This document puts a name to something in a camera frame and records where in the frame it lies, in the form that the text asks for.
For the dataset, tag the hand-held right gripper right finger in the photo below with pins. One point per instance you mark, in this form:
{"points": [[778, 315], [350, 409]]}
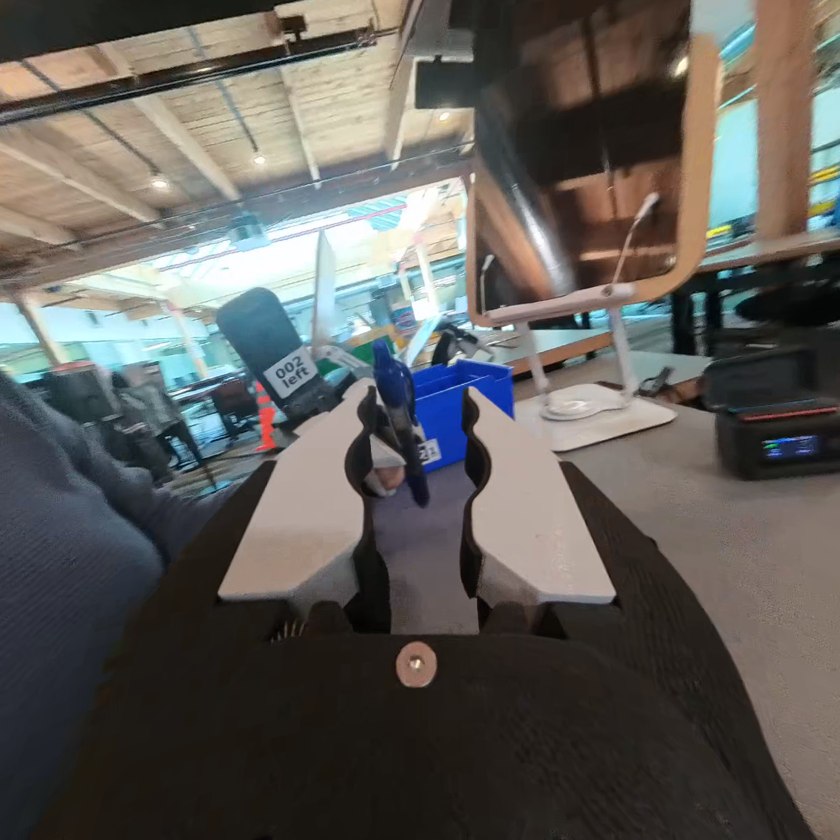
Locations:
{"points": [[538, 525]]}

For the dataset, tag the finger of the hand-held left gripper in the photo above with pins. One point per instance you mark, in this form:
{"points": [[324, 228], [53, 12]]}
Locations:
{"points": [[386, 454]]}

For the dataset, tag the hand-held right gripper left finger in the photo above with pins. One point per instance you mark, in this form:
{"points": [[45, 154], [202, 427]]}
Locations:
{"points": [[302, 512]]}

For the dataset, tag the blue pen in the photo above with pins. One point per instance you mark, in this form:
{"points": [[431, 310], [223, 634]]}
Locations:
{"points": [[410, 453]]}

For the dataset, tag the person's left forearm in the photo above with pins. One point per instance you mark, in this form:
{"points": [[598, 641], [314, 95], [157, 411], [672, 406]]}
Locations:
{"points": [[79, 558]]}

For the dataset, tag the white jointed stand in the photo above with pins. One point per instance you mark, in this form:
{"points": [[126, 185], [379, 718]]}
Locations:
{"points": [[325, 295]]}

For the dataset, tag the orange traffic cone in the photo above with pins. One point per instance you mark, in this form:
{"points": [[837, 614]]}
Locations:
{"points": [[266, 420]]}

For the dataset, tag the ceiling projector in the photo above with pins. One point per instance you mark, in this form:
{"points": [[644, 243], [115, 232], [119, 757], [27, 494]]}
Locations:
{"points": [[248, 231]]}

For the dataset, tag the blue plastic bin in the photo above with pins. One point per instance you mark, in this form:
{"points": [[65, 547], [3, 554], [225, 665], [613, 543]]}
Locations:
{"points": [[479, 394]]}

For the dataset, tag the black charger case with display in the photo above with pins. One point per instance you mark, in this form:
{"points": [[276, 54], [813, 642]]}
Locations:
{"points": [[741, 453]]}

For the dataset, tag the wood framed mirror with stand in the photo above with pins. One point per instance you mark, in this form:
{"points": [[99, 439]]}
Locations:
{"points": [[590, 164]]}

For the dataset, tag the wooden post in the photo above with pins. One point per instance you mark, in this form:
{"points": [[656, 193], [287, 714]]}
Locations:
{"points": [[784, 118]]}

